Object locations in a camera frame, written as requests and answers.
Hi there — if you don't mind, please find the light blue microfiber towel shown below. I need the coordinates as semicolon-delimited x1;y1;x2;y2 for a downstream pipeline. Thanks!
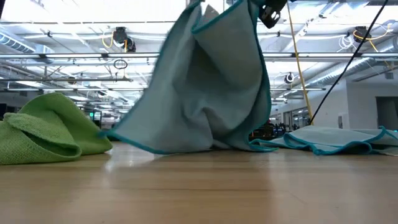
99;0;279;156
250;125;398;156

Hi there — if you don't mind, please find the green microfiber towel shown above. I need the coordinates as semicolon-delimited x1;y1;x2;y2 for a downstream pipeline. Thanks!
0;92;113;166

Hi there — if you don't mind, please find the dark grey door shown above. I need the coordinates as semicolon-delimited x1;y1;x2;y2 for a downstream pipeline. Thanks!
376;96;398;131

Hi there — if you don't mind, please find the yellow cable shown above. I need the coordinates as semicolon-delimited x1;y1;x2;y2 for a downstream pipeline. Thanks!
286;2;314;126

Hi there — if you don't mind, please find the silver air duct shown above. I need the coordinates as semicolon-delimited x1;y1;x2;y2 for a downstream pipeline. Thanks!
306;39;398;88
0;32;55;65

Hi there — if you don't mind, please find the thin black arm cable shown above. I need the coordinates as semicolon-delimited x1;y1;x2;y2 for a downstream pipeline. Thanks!
309;0;389;124

